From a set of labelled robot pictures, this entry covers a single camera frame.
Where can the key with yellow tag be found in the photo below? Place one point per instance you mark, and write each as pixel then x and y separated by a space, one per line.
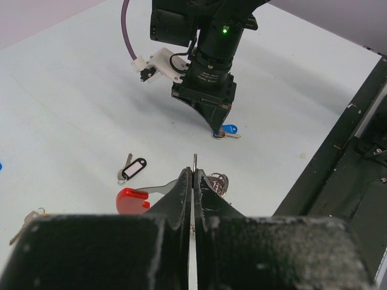
pixel 30 217

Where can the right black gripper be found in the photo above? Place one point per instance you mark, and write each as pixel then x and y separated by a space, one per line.
pixel 207 85

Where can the red-handled metal key holder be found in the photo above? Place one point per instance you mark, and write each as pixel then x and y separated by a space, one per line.
pixel 135 200

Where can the key with black tag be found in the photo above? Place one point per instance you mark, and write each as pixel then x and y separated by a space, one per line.
pixel 132 168

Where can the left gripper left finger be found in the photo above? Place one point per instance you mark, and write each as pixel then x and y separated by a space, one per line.
pixel 107 251

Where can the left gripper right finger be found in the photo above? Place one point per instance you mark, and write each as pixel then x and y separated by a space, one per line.
pixel 281 252

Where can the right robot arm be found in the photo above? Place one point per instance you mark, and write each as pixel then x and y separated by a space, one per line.
pixel 211 31

